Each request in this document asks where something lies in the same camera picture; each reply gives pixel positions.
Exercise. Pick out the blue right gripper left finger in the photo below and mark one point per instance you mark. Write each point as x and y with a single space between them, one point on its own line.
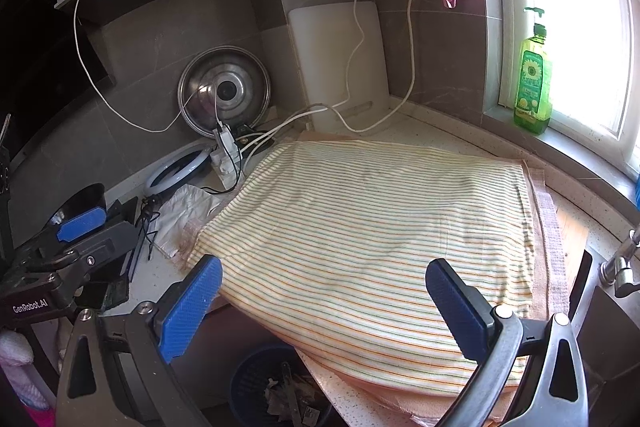
182 308

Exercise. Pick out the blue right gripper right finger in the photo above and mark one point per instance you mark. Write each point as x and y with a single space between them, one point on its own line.
464 309

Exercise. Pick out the green dish soap bottle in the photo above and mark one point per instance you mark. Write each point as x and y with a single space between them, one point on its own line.
532 106

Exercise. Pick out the gloved left hand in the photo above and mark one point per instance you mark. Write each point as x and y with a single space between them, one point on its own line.
15 355

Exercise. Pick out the white plastic bag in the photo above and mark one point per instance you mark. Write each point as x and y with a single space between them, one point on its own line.
173 232

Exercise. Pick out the white ring light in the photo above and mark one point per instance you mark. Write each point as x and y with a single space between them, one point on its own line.
176 172

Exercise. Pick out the blue plastic trash basket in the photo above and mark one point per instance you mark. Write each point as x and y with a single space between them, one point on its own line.
273 387

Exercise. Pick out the chrome faucet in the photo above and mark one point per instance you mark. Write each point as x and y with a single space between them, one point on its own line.
617 271

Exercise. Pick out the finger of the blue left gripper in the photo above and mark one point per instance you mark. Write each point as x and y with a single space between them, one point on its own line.
79 226

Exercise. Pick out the steel pot lid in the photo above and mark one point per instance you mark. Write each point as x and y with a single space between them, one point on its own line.
227 84

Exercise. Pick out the white cutting board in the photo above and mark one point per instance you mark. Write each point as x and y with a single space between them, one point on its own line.
340 53

